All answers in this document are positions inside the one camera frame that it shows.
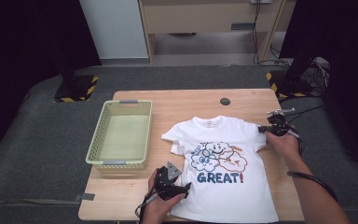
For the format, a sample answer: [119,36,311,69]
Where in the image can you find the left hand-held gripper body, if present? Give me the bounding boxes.
[154,161,183,201]

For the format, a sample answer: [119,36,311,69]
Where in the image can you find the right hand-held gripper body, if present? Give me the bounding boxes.
[266,107,297,137]

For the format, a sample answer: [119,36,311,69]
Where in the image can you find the white printed T-shirt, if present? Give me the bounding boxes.
[160,115,280,224]

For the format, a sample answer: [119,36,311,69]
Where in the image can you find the person's right hand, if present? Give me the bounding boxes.
[265,132,301,161]

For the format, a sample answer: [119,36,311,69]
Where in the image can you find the person's left hand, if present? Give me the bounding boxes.
[142,170,182,224]

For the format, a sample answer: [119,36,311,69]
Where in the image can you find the black stand with striped base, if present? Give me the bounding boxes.
[265,55,314,99]
[51,43,100,104]

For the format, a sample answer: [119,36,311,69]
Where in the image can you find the light green plastic basket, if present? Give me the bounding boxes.
[85,99,154,172]

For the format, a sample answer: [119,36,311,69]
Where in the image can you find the grey tape strip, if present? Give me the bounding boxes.
[74,192,96,202]

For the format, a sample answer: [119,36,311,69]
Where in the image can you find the black curtain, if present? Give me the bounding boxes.
[0,0,103,171]
[279,0,358,172]

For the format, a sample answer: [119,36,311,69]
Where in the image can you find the light wooden desk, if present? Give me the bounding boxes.
[138,0,296,64]

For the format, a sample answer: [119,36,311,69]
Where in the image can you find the white cabinet panel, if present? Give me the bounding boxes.
[78,0,150,60]

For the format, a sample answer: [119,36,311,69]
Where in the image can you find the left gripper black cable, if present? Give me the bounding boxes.
[134,191,160,224]

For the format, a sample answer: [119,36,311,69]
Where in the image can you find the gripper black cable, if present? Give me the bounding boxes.
[283,122,339,202]
[134,191,160,224]

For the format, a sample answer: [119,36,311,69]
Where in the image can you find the black floor cable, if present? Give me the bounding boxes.
[283,104,326,124]

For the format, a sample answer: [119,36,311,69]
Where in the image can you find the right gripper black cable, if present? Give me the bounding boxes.
[283,122,339,202]

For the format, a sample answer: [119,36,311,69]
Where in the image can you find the tangle of cables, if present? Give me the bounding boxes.
[304,56,332,95]

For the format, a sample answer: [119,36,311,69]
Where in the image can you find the hanging black cables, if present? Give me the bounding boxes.
[251,0,292,68]

